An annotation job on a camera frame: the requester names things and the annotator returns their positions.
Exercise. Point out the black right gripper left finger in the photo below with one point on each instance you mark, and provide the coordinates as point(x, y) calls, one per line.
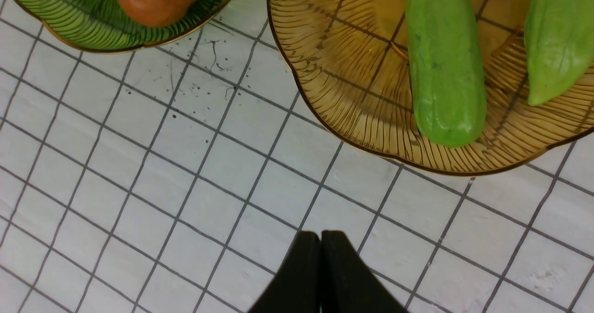
point(294, 288)

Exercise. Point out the green bitter gourd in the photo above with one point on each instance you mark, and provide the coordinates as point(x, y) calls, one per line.
point(558, 38)
point(446, 71)

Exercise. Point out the amber glass plate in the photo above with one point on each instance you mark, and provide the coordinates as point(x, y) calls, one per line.
point(349, 60)

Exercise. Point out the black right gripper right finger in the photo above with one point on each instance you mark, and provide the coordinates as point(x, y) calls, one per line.
point(347, 285)

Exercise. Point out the green glass plate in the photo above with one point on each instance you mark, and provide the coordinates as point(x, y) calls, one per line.
point(101, 26)

